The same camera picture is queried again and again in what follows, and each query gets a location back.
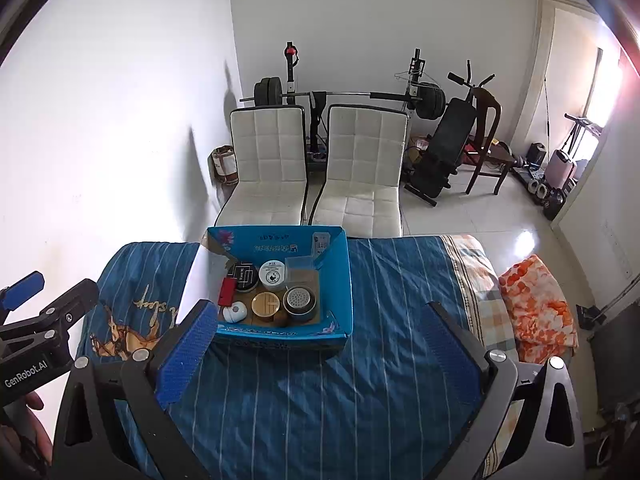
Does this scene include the round tin with perforated lid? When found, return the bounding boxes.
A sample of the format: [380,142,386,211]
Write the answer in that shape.
[282,285,319,320]

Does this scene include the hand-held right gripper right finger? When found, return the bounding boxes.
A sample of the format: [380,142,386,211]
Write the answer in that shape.
[420,301,586,480]

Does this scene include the dark furniture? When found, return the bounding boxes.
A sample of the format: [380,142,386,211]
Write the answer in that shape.
[575,280,640,480]

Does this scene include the white round jar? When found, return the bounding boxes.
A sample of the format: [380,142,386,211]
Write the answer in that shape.
[258,259,287,290]

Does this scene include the black folding stand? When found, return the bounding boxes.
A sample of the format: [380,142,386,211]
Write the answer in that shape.
[564,112,608,161]

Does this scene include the round gold tin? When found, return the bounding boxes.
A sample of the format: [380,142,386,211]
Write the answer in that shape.
[250,291,288,327]

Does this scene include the clear plastic box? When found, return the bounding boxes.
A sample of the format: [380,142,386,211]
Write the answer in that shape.
[286,256,321,288]

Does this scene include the white padded chair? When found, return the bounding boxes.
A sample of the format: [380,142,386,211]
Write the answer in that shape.
[214,105,308,228]
[307,104,410,238]

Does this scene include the window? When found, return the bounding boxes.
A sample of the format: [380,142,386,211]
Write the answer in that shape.
[575,47,632,171]

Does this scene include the person's left hand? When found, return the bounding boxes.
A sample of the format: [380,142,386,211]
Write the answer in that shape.
[0,391,55,478]

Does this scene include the brown and white basket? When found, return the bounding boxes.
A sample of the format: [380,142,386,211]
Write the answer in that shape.
[209,145,238,186]

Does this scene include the black bag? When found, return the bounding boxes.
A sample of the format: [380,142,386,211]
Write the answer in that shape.
[544,187,568,221]

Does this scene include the round black tin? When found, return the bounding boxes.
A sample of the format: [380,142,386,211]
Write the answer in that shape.
[226,265,261,293]

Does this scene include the blue cardboard box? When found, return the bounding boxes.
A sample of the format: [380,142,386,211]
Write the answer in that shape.
[186,225,355,353]

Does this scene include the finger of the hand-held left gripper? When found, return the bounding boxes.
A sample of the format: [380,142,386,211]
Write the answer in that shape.
[0,270,46,319]
[0,278,100,362]

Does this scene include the blue striped bed sheet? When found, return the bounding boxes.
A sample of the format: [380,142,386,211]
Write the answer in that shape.
[80,234,521,480]

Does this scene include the pink suitcase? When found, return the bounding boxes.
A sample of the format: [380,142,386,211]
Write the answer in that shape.
[547,149,577,188]

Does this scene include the small white rounded device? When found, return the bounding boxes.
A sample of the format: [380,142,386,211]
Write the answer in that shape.
[221,301,249,323]

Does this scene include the black barbell rack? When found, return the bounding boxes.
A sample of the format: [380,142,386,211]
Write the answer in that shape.
[282,40,426,161]

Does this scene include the orange floral pillow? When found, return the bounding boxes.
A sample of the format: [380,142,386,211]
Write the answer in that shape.
[498,254,579,363]

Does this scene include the dark wooden chair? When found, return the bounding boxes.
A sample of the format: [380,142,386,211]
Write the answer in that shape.
[465,87,516,196]

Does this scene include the black exercise bench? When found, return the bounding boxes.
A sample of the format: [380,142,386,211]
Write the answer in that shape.
[404,60,496,207]

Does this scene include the barbell with black plates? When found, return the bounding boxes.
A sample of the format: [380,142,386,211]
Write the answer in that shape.
[239,76,447,121]

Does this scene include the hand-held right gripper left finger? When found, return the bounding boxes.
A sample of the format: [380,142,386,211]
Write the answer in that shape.
[50,299,221,480]

